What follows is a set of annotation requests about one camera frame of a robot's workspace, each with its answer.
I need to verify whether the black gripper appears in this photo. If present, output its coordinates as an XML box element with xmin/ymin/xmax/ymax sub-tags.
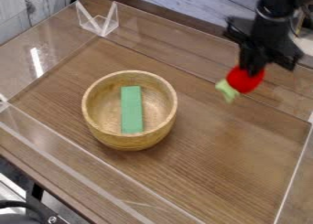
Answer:
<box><xmin>224</xmin><ymin>16</ymin><xmax>305</xmax><ymax>77</ymax></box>

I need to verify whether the red plush strawberry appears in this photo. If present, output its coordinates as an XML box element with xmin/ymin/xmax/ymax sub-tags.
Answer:
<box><xmin>216</xmin><ymin>66</ymin><xmax>265</xmax><ymax>103</ymax></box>

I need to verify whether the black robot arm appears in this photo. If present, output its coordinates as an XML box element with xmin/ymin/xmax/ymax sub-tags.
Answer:
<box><xmin>224</xmin><ymin>0</ymin><xmax>312</xmax><ymax>77</ymax></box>

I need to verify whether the green rectangular block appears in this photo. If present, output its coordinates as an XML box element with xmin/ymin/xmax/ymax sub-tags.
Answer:
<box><xmin>121</xmin><ymin>86</ymin><xmax>143</xmax><ymax>133</ymax></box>

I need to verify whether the wooden bowl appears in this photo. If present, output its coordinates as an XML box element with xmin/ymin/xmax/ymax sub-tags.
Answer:
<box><xmin>82</xmin><ymin>70</ymin><xmax>178</xmax><ymax>151</ymax></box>

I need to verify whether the clear acrylic tray wall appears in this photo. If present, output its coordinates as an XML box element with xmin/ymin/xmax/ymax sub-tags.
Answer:
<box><xmin>0</xmin><ymin>93</ymin><xmax>206</xmax><ymax>224</ymax></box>

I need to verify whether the black table frame leg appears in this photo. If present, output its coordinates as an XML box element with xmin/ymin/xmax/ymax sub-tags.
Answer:
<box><xmin>26</xmin><ymin>184</ymin><xmax>69</xmax><ymax>224</ymax></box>

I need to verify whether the black cable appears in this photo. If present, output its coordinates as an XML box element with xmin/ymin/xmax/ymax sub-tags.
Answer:
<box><xmin>0</xmin><ymin>199</ymin><xmax>35</xmax><ymax>218</ymax></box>

